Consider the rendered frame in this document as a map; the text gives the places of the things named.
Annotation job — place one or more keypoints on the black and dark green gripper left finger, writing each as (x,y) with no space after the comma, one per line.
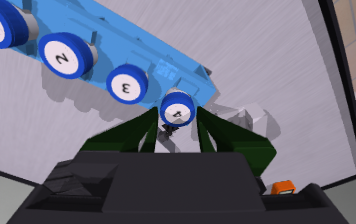
(127,136)

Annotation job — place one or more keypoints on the blue tube rack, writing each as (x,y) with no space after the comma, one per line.
(116,47)

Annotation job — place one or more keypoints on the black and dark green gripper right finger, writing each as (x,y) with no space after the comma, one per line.
(229,137)

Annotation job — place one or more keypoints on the blue screw cap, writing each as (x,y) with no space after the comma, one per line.
(13,28)
(65,54)
(127,84)
(177,109)

